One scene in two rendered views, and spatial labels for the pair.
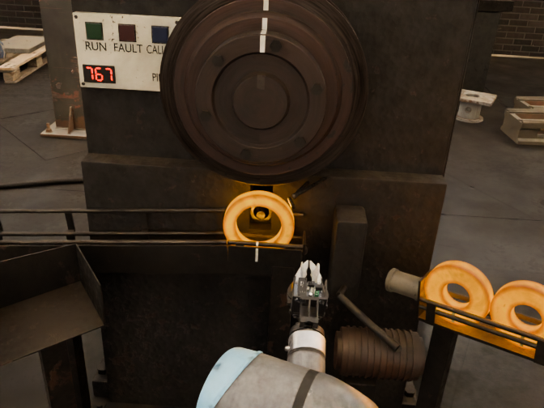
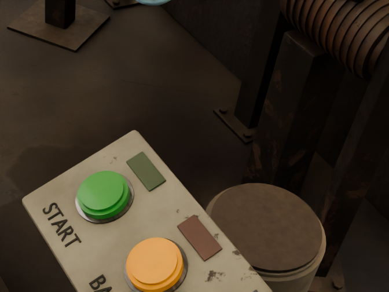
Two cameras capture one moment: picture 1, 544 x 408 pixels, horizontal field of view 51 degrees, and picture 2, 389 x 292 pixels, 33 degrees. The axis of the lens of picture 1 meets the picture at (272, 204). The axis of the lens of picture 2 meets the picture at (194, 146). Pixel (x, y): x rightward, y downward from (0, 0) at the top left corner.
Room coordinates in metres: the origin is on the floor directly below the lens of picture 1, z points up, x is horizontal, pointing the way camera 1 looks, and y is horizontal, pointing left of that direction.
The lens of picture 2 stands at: (0.33, -0.84, 0.97)
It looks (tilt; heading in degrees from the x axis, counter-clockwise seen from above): 42 degrees down; 46
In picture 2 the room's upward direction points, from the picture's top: 12 degrees clockwise
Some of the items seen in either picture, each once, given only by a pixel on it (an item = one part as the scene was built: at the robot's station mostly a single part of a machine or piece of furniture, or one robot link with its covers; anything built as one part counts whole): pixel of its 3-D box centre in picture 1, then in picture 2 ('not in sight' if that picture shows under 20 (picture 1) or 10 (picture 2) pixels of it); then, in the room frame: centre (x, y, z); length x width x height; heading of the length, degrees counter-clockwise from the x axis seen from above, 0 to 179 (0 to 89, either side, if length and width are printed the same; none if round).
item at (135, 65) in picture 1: (129, 53); not in sight; (1.40, 0.37, 1.15); 0.26 x 0.02 x 0.18; 88
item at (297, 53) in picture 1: (261, 99); not in sight; (1.18, 0.03, 1.11); 0.28 x 0.06 x 0.28; 88
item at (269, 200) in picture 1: (258, 224); not in sight; (1.28, 0.03, 0.75); 0.18 x 0.03 x 0.18; 89
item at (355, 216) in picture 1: (346, 251); not in sight; (1.28, -0.20, 0.68); 0.11 x 0.08 x 0.24; 178
